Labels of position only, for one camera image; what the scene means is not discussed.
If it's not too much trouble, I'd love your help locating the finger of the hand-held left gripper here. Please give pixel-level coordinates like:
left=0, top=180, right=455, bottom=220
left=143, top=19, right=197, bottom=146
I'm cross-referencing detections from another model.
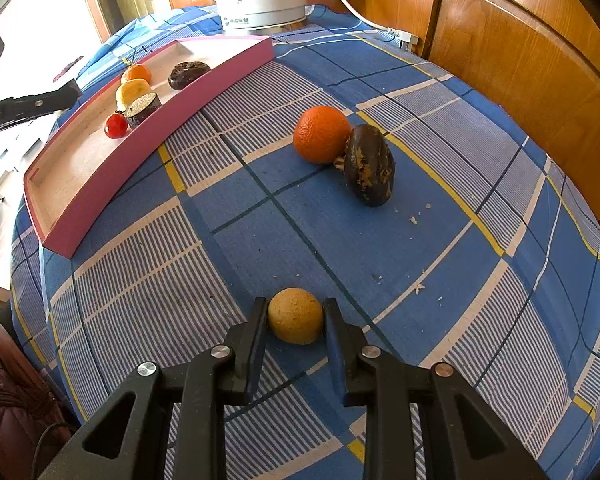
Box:
left=10, top=79, right=82, bottom=122

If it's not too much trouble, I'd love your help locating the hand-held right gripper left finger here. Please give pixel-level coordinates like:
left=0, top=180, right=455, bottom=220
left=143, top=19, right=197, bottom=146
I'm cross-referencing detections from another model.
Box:
left=37, top=296, right=271, bottom=480

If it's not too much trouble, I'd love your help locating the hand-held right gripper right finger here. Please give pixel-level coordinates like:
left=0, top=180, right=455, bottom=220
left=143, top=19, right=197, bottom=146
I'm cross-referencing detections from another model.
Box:
left=322, top=297, right=551, bottom=480

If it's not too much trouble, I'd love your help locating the small tan round fruit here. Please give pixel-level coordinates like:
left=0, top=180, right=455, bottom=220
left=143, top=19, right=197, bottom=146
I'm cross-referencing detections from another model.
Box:
left=267, top=287, right=325, bottom=346

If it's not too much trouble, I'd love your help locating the pink tray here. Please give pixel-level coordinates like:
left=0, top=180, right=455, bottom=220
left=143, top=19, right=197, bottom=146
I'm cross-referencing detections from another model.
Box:
left=22, top=36, right=275, bottom=260

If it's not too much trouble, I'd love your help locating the orange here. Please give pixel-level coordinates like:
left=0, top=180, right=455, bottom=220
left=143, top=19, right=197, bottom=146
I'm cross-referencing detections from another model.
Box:
left=121, top=64, right=152, bottom=85
left=293, top=105, right=353, bottom=165

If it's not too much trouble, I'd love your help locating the cut brown fruit chunk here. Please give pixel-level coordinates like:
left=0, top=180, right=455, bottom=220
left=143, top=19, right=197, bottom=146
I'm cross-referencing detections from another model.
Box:
left=124, top=91, right=163, bottom=128

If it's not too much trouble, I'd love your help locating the red cherry tomato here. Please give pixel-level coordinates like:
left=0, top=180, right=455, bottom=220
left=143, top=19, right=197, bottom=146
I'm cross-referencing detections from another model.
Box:
left=104, top=113, right=130, bottom=139

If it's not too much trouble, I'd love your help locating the peeled banana piece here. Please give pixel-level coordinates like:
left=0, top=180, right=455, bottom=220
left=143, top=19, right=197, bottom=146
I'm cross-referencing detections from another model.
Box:
left=116, top=79, right=153, bottom=111

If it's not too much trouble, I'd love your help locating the blue plaid cloth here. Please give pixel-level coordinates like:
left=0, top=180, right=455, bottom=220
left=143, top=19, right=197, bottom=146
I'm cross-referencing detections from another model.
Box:
left=7, top=4, right=600, bottom=480

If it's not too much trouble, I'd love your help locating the oval dark brown fruit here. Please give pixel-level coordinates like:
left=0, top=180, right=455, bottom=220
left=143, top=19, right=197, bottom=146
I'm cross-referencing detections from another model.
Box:
left=343, top=124, right=396, bottom=208

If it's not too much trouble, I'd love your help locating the white kettle base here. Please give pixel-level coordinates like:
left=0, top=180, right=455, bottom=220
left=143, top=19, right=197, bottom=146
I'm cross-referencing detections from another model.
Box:
left=220, top=10, right=312, bottom=37

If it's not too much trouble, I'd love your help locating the dark red padded jacket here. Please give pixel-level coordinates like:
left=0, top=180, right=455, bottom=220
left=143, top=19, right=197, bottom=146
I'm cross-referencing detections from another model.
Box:
left=0, top=320, right=76, bottom=480

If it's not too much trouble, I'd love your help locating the white power strip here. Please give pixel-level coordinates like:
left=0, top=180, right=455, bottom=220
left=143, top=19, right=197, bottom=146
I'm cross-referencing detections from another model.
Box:
left=387, top=27, right=421, bottom=51

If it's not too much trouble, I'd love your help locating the black cable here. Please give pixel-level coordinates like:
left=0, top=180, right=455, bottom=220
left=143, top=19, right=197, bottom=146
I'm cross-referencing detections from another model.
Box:
left=30, top=420, right=76, bottom=480

